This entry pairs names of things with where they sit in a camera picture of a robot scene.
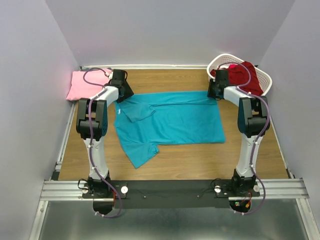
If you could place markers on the white plastic laundry basket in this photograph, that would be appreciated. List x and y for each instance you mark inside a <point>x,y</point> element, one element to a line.
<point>226,59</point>

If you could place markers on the teal t-shirt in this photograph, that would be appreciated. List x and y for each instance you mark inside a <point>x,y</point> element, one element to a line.
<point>143,122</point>

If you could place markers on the folded pink t-shirt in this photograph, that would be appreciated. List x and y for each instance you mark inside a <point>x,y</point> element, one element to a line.
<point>81,89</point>

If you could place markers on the aluminium table frame rail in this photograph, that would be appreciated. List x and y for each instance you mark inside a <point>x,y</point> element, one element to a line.
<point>274,188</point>

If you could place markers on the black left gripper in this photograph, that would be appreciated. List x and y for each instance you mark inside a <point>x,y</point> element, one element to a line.
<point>128,92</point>

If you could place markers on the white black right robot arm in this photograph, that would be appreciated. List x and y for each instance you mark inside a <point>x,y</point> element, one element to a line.
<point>253,120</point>

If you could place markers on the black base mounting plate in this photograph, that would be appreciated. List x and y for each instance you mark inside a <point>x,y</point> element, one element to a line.
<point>168,194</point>

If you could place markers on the magenta garment in basket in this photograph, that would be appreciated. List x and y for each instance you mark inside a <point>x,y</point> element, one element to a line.
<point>233,67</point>

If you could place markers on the dark red t-shirt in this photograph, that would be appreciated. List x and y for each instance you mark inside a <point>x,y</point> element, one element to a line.
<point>241,77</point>

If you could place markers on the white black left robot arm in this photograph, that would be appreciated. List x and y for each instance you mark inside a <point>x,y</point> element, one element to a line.
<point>92,126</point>

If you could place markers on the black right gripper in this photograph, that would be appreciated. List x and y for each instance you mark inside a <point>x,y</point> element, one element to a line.
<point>209,93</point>

